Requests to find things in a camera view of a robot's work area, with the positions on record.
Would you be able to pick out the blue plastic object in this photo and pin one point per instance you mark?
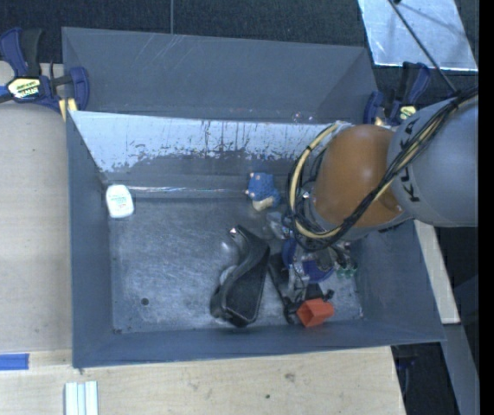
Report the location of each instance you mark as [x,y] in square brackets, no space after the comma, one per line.
[316,272]

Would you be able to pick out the red-orange block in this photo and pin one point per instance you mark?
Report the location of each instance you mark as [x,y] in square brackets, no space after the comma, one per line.
[314,313]

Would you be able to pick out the blue toy animal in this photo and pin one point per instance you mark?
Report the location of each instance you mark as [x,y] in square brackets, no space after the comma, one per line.
[263,187]

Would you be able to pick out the grey metal bin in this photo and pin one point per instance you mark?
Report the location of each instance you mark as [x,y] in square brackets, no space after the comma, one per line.
[164,253]

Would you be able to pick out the white small box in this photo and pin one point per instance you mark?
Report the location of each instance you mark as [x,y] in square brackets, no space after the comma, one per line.
[119,200]

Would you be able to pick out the pale wood flat board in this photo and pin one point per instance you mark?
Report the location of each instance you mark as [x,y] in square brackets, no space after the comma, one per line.
[26,231]

